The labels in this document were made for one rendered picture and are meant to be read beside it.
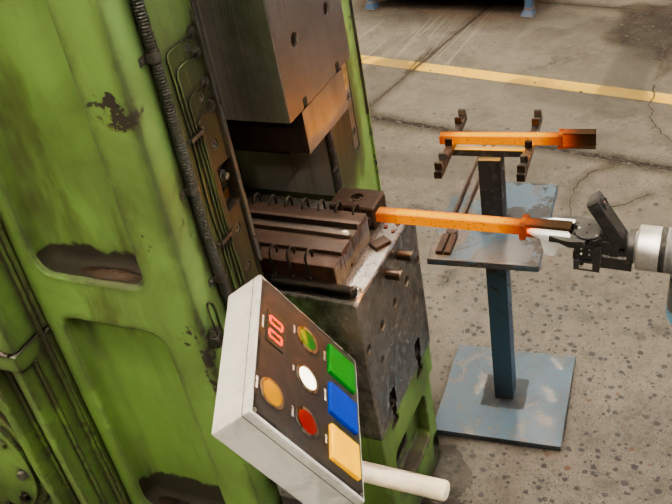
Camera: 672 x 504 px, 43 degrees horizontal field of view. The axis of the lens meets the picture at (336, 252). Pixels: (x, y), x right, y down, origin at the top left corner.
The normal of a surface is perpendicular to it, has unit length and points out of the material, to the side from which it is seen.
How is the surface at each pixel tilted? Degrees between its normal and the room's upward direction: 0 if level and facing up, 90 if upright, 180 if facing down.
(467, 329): 0
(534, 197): 0
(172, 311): 90
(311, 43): 90
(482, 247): 0
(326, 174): 90
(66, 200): 89
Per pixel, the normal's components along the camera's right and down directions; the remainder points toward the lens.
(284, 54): 0.90, 0.11
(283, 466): 0.03, 0.58
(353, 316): -0.40, 0.58
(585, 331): -0.16, -0.80
